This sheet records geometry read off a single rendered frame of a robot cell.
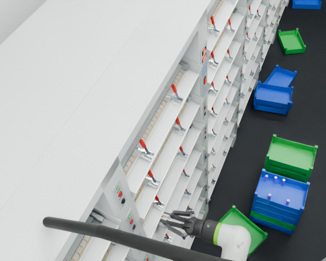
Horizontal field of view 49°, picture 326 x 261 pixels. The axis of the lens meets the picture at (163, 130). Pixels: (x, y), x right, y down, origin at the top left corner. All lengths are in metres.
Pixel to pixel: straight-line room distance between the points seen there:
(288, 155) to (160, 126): 1.50
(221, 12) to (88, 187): 1.15
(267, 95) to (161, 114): 2.10
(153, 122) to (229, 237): 0.55
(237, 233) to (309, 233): 1.31
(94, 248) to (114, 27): 0.76
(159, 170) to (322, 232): 1.62
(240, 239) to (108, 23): 0.97
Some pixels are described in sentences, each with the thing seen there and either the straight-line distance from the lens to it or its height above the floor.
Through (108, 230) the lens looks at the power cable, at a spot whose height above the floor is 1.82.
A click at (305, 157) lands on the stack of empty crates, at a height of 0.32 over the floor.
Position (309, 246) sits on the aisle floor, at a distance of 2.72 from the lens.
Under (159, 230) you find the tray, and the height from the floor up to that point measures 0.90.
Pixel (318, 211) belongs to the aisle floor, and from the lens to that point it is 2.84.
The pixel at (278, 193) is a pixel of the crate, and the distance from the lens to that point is 2.47.
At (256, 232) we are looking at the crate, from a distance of 2.68.
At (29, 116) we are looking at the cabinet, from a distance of 1.14.
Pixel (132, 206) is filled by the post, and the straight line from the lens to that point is 1.18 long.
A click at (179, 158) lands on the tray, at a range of 1.66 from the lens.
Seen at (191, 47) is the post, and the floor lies 1.57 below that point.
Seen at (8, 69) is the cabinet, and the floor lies 1.70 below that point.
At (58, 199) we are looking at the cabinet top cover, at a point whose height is 1.70.
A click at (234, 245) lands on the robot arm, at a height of 1.06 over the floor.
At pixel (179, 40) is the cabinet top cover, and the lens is 1.25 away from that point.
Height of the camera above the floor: 2.46
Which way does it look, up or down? 51 degrees down
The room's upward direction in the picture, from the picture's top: 9 degrees counter-clockwise
